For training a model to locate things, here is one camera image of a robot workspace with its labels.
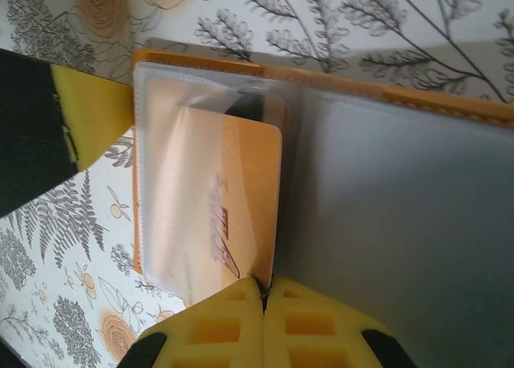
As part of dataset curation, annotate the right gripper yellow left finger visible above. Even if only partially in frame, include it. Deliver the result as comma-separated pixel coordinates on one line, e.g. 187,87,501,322
120,276,267,368

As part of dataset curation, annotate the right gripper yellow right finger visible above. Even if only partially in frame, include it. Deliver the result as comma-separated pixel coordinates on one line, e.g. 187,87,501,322
263,276,411,368

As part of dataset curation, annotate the orange credit card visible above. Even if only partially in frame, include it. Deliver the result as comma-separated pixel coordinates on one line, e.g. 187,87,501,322
176,102,284,309

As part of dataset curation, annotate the orange leather card holder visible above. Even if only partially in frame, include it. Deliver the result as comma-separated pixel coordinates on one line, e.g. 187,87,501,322
130,48,514,368

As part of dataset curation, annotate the floral patterned table cover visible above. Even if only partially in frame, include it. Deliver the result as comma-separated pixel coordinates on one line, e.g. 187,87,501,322
0,0,514,368

